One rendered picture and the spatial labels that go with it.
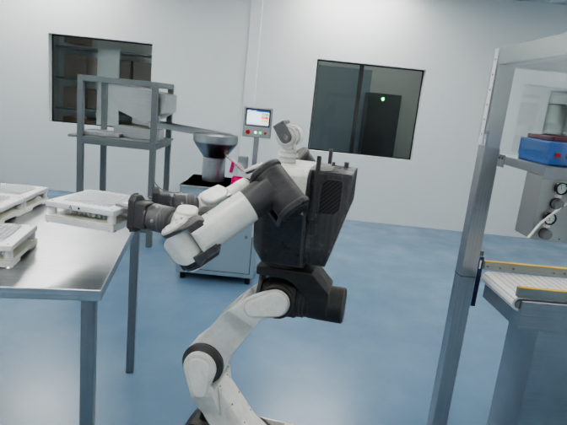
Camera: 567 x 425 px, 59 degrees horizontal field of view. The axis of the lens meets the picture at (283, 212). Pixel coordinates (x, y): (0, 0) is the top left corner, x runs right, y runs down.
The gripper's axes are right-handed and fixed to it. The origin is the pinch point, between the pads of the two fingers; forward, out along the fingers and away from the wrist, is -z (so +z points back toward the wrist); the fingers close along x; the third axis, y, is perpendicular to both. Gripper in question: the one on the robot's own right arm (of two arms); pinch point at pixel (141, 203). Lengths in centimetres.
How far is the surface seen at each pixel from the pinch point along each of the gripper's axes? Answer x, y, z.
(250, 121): -18, 223, 99
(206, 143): 2, 212, 62
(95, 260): 18.0, -7.8, -14.1
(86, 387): 50, -32, -15
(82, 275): 17.8, -21.7, -17.7
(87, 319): 27.6, -31.5, -15.7
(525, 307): 15, -58, 119
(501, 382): 54, -43, 135
